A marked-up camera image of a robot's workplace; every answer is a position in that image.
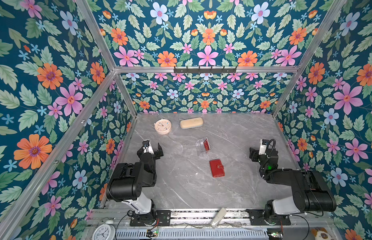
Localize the red card holder wallet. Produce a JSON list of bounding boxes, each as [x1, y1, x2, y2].
[[209, 159, 225, 178]]

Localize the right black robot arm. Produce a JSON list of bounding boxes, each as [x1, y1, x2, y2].
[[246, 139, 337, 226]]

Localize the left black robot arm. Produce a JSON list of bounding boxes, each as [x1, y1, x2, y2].
[[106, 140, 164, 226]]

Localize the pink round clock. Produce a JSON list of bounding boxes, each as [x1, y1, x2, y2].
[[154, 119, 172, 135]]

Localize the white remote control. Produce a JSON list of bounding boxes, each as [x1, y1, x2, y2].
[[210, 208, 227, 228]]

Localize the white alarm clock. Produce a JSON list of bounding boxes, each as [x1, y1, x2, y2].
[[92, 224, 116, 240]]

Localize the plush toy animal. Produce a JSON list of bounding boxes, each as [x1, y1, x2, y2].
[[311, 228, 334, 240]]

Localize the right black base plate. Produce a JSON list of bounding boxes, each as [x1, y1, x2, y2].
[[246, 209, 291, 226]]

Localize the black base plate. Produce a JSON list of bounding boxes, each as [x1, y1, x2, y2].
[[246, 209, 291, 226], [130, 210, 172, 227]]

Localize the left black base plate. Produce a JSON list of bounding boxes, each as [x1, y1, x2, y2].
[[130, 210, 172, 227]]

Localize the white perforated cable duct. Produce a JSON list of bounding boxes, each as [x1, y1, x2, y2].
[[116, 229, 269, 240]]

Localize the black hook rail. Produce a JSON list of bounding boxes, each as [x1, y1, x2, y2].
[[173, 66, 237, 74]]

